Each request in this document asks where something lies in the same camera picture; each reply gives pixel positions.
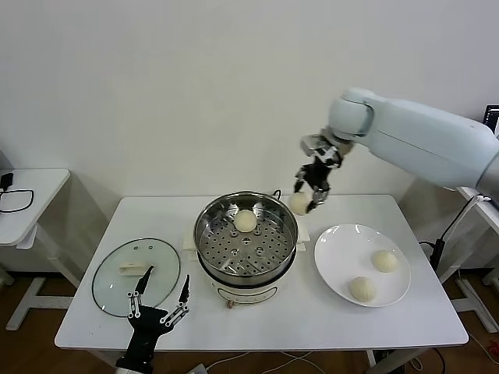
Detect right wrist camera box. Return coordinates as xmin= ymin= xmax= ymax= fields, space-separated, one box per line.
xmin=299 ymin=133 xmax=344 ymax=169

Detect black looped cable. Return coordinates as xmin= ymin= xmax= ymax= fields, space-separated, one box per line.
xmin=0 ymin=188 xmax=35 ymax=214

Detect perforated steel steamer basket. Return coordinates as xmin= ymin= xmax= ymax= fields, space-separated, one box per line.
xmin=193 ymin=190 xmax=299 ymax=278

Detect round glass pot lid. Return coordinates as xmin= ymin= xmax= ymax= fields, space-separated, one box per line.
xmin=92 ymin=237 xmax=182 ymax=317

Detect white electric cooker pot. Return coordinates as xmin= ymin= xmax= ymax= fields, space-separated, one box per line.
xmin=182 ymin=217 xmax=312 ymax=311

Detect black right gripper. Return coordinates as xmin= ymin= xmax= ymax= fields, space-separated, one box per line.
xmin=292 ymin=157 xmax=333 ymax=214

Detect white round plate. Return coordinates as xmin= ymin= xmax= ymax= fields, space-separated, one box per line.
xmin=313 ymin=223 xmax=412 ymax=309

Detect white side desk with label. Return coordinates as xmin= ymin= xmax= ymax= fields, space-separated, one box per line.
xmin=455 ymin=186 xmax=499 ymax=334

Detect black power strip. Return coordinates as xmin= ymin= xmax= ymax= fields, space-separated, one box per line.
xmin=430 ymin=239 xmax=446 ymax=270

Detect laptop charger cable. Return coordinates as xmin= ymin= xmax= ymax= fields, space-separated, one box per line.
xmin=439 ymin=194 xmax=493 ymax=242

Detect thin white floor cable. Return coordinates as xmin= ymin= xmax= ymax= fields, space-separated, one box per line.
xmin=205 ymin=349 xmax=327 ymax=371

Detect open dark laptop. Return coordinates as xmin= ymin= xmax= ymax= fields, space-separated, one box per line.
xmin=484 ymin=104 xmax=499 ymax=136

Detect white steamed baozi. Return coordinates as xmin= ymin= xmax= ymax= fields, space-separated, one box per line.
xmin=371 ymin=249 xmax=400 ymax=273
xmin=288 ymin=192 xmax=313 ymax=216
xmin=348 ymin=276 xmax=378 ymax=305
xmin=233 ymin=210 xmax=258 ymax=234

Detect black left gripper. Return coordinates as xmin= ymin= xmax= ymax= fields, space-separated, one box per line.
xmin=123 ymin=265 xmax=192 ymax=362

